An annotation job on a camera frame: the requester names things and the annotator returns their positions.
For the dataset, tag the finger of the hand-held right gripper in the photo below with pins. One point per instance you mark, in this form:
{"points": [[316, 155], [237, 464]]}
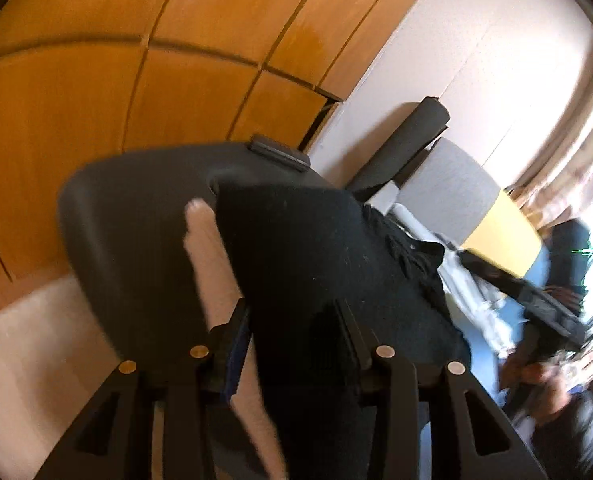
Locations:
{"points": [[496, 272]]}

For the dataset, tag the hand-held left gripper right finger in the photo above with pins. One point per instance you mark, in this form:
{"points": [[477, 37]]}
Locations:
{"points": [[366, 375]]}

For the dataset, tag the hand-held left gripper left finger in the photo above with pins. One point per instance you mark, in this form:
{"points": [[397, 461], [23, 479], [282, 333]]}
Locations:
{"points": [[237, 355]]}

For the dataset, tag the pink knit sweater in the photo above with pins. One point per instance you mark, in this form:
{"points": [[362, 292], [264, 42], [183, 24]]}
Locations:
{"points": [[211, 260]]}

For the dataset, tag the black knit sweater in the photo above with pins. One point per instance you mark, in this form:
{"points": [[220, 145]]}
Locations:
{"points": [[316, 260]]}

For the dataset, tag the person's right hand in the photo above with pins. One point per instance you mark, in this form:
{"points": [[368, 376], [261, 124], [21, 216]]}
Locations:
{"points": [[543, 390]]}

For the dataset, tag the grey yellow blue armchair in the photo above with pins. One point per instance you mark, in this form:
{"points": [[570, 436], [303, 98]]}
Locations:
{"points": [[451, 185]]}

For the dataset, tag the beige patterned curtain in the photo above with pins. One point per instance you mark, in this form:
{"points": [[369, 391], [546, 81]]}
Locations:
{"points": [[571, 125]]}

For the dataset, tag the wooden wardrobe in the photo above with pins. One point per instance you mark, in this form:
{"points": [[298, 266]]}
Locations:
{"points": [[126, 85]]}

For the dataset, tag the black padded post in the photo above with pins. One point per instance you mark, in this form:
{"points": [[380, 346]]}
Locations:
{"points": [[406, 145]]}

